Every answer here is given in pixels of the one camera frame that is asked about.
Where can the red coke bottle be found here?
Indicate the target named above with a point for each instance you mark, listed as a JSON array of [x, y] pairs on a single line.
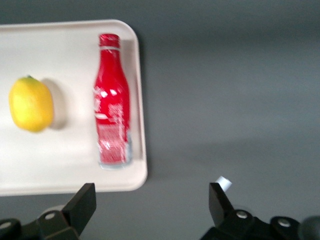
[[112, 100]]

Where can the small white tape piece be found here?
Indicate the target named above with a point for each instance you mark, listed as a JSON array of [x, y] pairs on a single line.
[[225, 183]]

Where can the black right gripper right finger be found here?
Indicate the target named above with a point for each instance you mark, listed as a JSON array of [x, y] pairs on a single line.
[[222, 212]]

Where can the yellow lemon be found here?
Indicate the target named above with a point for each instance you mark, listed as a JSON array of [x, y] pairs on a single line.
[[31, 103]]

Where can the white plastic tray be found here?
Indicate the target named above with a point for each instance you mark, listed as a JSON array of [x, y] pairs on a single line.
[[70, 155]]

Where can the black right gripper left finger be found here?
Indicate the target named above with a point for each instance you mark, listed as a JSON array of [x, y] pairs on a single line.
[[76, 212]]

